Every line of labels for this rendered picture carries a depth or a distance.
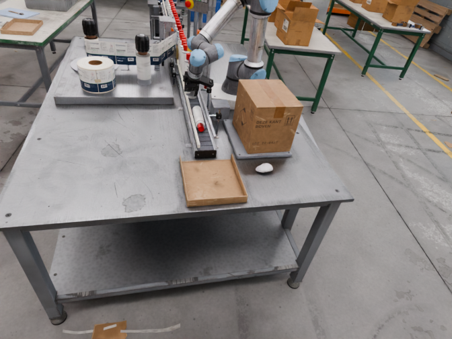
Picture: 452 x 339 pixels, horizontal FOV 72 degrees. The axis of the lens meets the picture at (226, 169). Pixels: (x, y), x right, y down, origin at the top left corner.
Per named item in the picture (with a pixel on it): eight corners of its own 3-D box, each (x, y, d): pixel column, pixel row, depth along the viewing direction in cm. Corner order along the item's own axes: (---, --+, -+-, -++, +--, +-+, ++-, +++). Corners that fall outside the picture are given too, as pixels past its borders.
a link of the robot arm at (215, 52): (210, 38, 162) (194, 46, 158) (224, 45, 156) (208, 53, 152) (212, 52, 168) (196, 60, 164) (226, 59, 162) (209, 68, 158)
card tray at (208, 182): (179, 161, 151) (179, 155, 148) (231, 159, 157) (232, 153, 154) (186, 207, 128) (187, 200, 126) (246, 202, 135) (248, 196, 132)
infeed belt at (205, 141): (170, 43, 275) (170, 38, 272) (179, 43, 277) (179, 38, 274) (197, 157, 154) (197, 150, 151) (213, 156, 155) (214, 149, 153)
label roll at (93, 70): (117, 93, 186) (114, 69, 177) (81, 93, 180) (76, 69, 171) (115, 78, 200) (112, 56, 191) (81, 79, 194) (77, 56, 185)
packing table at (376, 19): (319, 34, 667) (331, -6, 617) (354, 38, 677) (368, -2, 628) (360, 77, 499) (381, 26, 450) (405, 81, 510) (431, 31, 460)
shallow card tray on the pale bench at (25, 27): (14, 21, 281) (13, 17, 279) (43, 23, 286) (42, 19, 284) (1, 33, 256) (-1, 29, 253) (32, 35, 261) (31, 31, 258)
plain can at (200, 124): (192, 105, 174) (196, 124, 159) (201, 105, 175) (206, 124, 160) (192, 113, 177) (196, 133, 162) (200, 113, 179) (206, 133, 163)
